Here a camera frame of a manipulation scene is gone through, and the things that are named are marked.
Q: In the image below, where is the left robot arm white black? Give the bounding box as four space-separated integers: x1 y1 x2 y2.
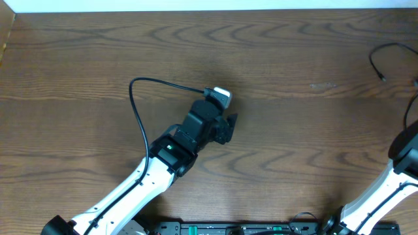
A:
41 98 238 235

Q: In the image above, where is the black USB cable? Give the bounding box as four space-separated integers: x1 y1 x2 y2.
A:
368 42 418 82

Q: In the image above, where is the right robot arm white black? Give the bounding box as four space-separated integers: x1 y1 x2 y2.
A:
319 122 417 234

